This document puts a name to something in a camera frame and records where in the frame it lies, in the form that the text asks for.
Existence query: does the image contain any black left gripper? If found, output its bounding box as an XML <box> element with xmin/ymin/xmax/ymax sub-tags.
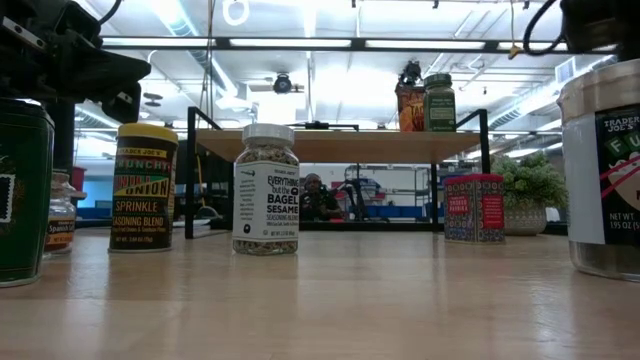
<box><xmin>0</xmin><ymin>0</ymin><xmax>152</xmax><ymax>124</ymax></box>

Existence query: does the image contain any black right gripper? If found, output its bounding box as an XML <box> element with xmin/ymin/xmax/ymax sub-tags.
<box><xmin>558</xmin><ymin>0</ymin><xmax>640</xmax><ymax>64</ymax></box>

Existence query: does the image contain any chili onion jar yellow lid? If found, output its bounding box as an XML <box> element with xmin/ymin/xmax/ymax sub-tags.
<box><xmin>108</xmin><ymin>122</ymin><xmax>180</xmax><ymax>253</ymax></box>

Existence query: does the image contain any furikake jar beige lid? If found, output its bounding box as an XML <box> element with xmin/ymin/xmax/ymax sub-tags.
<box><xmin>556</xmin><ymin>58</ymin><xmax>640</xmax><ymax>282</ymax></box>

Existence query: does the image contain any small saffron jar cork lid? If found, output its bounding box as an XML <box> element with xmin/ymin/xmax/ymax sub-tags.
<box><xmin>44</xmin><ymin>171</ymin><xmax>77</xmax><ymax>257</ymax></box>

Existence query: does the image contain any dark green rectangular tin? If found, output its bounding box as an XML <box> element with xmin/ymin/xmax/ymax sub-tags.
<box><xmin>0</xmin><ymin>97</ymin><xmax>55</xmax><ymax>289</ymax></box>

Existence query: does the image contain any glass spice jar green lid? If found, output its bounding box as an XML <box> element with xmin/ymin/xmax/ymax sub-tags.
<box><xmin>422</xmin><ymin>73</ymin><xmax>457</xmax><ymax>133</ymax></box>

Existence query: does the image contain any bagel seasoning jar white lid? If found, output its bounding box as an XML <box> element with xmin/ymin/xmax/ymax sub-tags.
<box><xmin>231</xmin><ymin>123</ymin><xmax>301</xmax><ymax>257</ymax></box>

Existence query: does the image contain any orange brown taco seasoning pouch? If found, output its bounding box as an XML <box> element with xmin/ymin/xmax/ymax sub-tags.
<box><xmin>394</xmin><ymin>82</ymin><xmax>426</xmax><ymax>133</ymax></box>

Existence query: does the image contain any smoked paprika tin red lid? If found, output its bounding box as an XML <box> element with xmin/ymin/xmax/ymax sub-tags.
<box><xmin>443</xmin><ymin>173</ymin><xmax>506</xmax><ymax>245</ymax></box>

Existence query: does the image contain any black upright column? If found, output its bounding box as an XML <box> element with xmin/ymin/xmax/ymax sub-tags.
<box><xmin>47</xmin><ymin>99</ymin><xmax>77</xmax><ymax>174</ymax></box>

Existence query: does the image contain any black round ceiling fixture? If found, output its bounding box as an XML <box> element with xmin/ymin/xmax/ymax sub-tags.
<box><xmin>249</xmin><ymin>72</ymin><xmax>305</xmax><ymax>96</ymax></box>

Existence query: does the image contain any green plant in patterned pot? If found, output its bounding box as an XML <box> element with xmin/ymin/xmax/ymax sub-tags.
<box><xmin>490</xmin><ymin>152</ymin><xmax>570</xmax><ymax>237</ymax></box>

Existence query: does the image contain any person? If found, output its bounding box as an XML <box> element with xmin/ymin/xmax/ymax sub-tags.
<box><xmin>299</xmin><ymin>172</ymin><xmax>346</xmax><ymax>222</ymax></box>

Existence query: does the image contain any metal rack with blue bins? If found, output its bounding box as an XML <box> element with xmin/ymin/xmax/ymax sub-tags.
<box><xmin>344</xmin><ymin>163</ymin><xmax>436</xmax><ymax>221</ymax></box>

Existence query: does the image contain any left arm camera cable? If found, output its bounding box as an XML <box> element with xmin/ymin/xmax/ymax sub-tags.
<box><xmin>97</xmin><ymin>0</ymin><xmax>124</xmax><ymax>26</ymax></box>

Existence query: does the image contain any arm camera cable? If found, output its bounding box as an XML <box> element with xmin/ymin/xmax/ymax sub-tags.
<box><xmin>97</xmin><ymin>0</ymin><xmax>124</xmax><ymax>26</ymax></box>
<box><xmin>522</xmin><ymin>0</ymin><xmax>569</xmax><ymax>57</ymax></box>

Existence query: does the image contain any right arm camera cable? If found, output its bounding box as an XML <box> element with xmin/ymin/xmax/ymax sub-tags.
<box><xmin>522</xmin><ymin>0</ymin><xmax>569</xmax><ymax>57</ymax></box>

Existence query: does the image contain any yellow tag on cord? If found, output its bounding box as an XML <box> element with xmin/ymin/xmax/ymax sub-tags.
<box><xmin>507</xmin><ymin>0</ymin><xmax>524</xmax><ymax>61</ymax></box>

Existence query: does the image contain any wooden shelf black metal frame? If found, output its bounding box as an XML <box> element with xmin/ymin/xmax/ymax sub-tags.
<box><xmin>184</xmin><ymin>106</ymin><xmax>492</xmax><ymax>240</ymax></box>

